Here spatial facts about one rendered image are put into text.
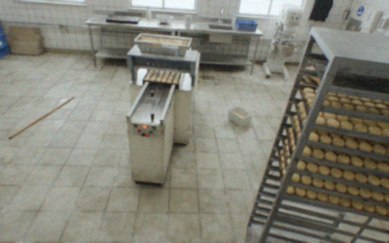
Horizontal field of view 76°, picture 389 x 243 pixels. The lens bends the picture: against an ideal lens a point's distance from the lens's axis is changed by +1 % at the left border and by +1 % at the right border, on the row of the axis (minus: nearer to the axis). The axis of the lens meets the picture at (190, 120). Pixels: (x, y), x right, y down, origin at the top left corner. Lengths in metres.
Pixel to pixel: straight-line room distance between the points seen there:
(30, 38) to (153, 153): 4.72
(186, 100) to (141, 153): 0.81
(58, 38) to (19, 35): 0.73
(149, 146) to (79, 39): 4.37
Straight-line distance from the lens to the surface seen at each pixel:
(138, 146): 2.40
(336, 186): 1.52
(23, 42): 6.63
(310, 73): 1.55
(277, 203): 1.48
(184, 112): 2.90
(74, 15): 6.24
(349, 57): 1.08
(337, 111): 1.19
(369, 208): 1.65
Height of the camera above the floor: 2.08
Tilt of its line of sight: 34 degrees down
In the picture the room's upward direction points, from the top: 5 degrees clockwise
